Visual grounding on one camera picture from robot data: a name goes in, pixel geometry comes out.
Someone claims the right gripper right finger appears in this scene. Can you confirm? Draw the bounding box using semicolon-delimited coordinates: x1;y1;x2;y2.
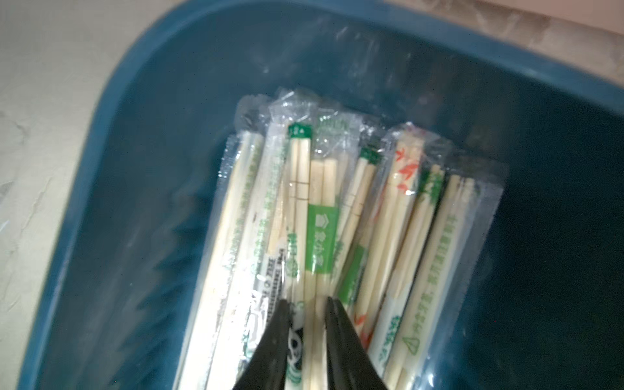
325;297;387;390

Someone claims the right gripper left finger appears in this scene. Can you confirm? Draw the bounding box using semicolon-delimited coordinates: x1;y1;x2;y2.
233;300;290;390

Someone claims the teal plastic storage box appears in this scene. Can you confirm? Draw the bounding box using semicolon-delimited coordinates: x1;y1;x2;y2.
18;1;623;389

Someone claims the chopsticks green label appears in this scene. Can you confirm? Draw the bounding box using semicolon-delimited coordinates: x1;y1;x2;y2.
303;108;359;389

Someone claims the wrapped chopsticks far left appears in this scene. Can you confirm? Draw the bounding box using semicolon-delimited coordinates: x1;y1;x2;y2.
172;94;272;389

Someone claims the wrapped chopsticks far right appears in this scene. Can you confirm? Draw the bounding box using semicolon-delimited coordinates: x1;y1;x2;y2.
383;152;509;389

